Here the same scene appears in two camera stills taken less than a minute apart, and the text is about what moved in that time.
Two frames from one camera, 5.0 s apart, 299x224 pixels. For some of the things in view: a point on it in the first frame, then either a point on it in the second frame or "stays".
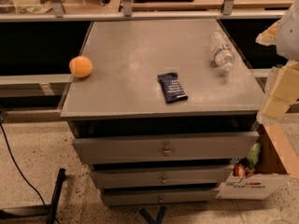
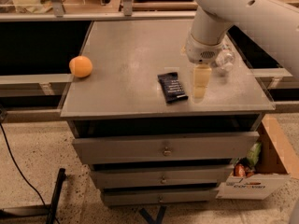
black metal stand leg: (48, 210) stays
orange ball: (80, 66) stays
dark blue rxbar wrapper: (172, 87) stays
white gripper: (289, 36) -> (202, 52)
